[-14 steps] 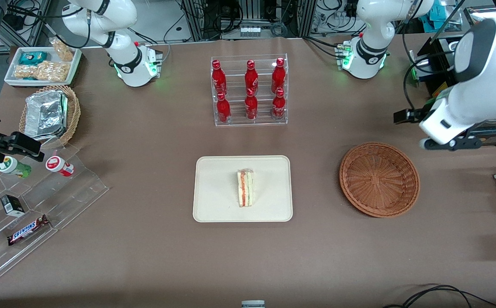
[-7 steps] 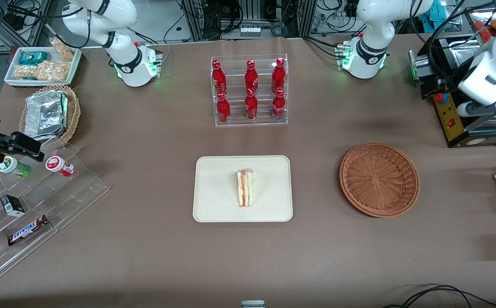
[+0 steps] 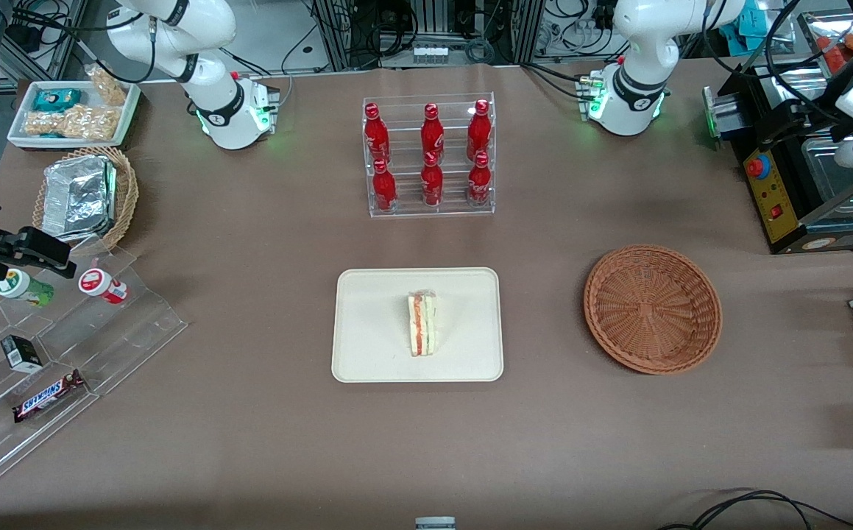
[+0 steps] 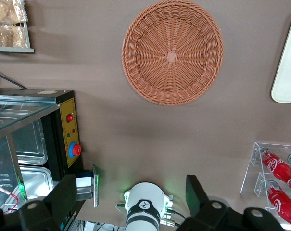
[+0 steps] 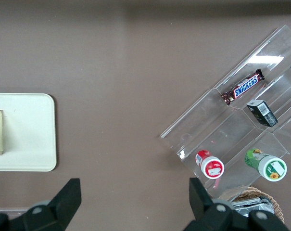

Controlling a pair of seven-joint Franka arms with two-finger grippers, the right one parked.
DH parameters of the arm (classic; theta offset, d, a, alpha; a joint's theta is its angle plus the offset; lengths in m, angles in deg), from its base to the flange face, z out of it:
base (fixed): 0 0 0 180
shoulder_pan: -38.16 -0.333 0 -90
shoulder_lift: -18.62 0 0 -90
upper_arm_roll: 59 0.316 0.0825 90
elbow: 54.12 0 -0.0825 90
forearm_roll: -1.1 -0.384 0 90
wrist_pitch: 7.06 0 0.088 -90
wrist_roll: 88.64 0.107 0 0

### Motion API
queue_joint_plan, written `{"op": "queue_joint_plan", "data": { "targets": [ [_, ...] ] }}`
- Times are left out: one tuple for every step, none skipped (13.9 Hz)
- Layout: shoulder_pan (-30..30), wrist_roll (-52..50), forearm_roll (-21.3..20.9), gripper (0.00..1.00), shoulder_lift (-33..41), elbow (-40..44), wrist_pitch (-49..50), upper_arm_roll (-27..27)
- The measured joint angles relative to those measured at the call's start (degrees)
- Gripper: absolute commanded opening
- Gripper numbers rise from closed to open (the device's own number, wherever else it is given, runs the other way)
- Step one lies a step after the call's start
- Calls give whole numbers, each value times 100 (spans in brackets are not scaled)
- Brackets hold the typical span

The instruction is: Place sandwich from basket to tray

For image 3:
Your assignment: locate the red cola bottle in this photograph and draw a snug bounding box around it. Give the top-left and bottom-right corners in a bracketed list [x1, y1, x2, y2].
[420, 152, 445, 208]
[420, 103, 446, 158]
[372, 159, 398, 213]
[364, 103, 392, 164]
[467, 99, 492, 158]
[468, 151, 493, 208]

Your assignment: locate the small black carton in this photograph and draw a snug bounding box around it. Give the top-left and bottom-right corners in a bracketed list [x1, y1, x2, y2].
[1, 335, 44, 373]

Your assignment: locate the clear acrylic bottle rack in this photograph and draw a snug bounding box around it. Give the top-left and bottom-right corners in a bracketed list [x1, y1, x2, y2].
[362, 92, 497, 219]

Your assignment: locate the green yogurt drink bottle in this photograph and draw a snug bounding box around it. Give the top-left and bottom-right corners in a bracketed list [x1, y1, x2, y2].
[0, 269, 55, 308]

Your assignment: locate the red food in warmer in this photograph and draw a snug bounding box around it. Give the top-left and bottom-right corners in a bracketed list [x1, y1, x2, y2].
[816, 33, 853, 71]

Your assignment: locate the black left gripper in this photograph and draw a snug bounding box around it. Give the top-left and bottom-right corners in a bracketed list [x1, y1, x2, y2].
[757, 99, 851, 150]

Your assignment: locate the small clear peanut bag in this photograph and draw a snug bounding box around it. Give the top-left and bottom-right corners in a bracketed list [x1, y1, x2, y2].
[88, 65, 130, 106]

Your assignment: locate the triangular sandwich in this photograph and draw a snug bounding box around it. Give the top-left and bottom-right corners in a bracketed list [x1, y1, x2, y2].
[407, 290, 439, 358]

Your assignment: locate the red yogurt drink bottle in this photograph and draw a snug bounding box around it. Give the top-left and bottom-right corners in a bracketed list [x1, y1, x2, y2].
[78, 268, 129, 305]

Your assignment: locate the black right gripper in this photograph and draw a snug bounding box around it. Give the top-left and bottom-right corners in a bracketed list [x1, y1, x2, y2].
[0, 226, 78, 280]

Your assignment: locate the teal snack packet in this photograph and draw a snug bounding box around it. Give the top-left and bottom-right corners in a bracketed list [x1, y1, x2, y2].
[32, 88, 82, 113]

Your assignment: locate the large clear peanut bag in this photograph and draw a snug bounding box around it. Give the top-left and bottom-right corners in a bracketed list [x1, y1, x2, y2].
[23, 105, 119, 141]

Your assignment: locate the silver cylinder with green ring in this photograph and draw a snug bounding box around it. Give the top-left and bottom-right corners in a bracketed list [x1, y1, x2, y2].
[702, 86, 748, 141]

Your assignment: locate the Snickers chocolate bar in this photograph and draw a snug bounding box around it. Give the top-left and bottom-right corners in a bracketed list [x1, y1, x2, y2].
[13, 370, 85, 423]

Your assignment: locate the clear acrylic stepped stand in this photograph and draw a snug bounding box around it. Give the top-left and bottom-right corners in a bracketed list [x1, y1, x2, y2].
[0, 247, 189, 498]

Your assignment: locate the black food warmer case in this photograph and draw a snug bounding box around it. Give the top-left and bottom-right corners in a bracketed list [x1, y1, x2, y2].
[721, 11, 853, 255]

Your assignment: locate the black floor cable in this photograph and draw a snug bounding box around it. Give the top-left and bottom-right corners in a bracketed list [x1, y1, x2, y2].
[658, 490, 853, 530]

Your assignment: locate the light wicker basket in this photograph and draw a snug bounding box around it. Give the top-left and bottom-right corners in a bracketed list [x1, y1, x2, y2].
[32, 146, 140, 255]

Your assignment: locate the cream plastic tray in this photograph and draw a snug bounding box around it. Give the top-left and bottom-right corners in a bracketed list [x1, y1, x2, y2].
[331, 267, 505, 384]

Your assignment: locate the round brown wicker basket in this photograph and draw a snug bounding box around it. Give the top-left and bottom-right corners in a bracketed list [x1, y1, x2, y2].
[583, 244, 723, 375]

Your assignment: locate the white rectangular snack tray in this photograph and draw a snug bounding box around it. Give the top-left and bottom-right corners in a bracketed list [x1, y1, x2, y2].
[7, 79, 141, 150]

